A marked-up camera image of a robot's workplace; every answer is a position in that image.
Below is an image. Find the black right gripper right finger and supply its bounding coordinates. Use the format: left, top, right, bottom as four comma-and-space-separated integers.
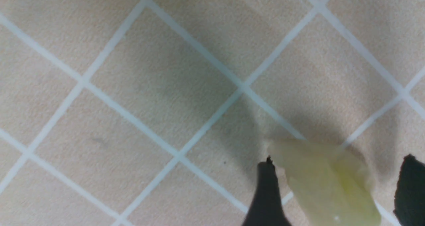
394, 154, 425, 226

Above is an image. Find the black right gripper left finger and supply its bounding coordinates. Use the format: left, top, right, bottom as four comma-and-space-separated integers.
242, 156, 291, 226

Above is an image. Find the greenish dumpling front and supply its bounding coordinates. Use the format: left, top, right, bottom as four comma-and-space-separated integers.
264, 139, 382, 226

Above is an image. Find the beige checkered tablecloth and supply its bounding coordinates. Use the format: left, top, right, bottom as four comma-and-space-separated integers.
1, 0, 424, 226

